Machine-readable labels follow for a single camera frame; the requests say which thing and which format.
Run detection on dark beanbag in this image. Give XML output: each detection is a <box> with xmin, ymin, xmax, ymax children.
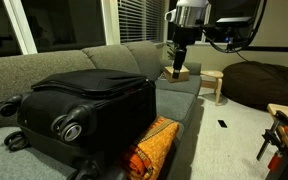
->
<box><xmin>221</xmin><ymin>60</ymin><xmax>288</xmax><ymax>113</ymax></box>

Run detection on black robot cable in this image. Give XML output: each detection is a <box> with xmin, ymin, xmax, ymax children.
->
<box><xmin>202</xmin><ymin>0</ymin><xmax>268</xmax><ymax>54</ymax></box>

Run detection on black bar clamp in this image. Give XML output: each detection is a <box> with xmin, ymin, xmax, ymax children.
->
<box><xmin>256</xmin><ymin>110</ymin><xmax>288</xmax><ymax>162</ymax></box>

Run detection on black phone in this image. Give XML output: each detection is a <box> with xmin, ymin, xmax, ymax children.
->
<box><xmin>217</xmin><ymin>119</ymin><xmax>228</xmax><ymax>129</ymax></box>

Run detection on white window blinds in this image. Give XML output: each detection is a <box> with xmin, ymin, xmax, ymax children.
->
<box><xmin>117</xmin><ymin>0</ymin><xmax>167</xmax><ymax>44</ymax></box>

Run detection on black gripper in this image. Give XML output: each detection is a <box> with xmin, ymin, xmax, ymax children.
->
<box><xmin>172</xmin><ymin>25</ymin><xmax>203</xmax><ymax>80</ymax></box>

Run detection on wooden box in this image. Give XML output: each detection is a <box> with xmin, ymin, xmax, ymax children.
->
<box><xmin>163</xmin><ymin>65</ymin><xmax>191</xmax><ymax>83</ymax></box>

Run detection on small wooden stool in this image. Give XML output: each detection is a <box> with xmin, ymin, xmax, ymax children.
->
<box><xmin>200</xmin><ymin>69</ymin><xmax>225</xmax><ymax>106</ymax></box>

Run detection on white window frame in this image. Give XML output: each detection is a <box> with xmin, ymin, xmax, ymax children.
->
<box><xmin>2</xmin><ymin>0</ymin><xmax>122</xmax><ymax>55</ymax></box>

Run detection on black fabric wheeled suitcase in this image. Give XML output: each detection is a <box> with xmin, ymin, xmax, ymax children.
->
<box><xmin>0</xmin><ymin>68</ymin><xmax>158</xmax><ymax>180</ymax></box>

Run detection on grey fabric sofa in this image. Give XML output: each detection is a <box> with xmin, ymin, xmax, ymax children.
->
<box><xmin>0</xmin><ymin>40</ymin><xmax>203</xmax><ymax>180</ymax></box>

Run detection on red clamp handle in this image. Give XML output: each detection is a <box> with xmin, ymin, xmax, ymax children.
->
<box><xmin>267</xmin><ymin>150</ymin><xmax>283</xmax><ymax>173</ymax></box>

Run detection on black stand camera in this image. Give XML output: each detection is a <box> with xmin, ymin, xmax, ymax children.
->
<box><xmin>215</xmin><ymin>16</ymin><xmax>255</xmax><ymax>53</ymax></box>

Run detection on orange patterned pillow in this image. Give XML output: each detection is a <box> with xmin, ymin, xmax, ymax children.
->
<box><xmin>118</xmin><ymin>115</ymin><xmax>181</xmax><ymax>180</ymax></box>

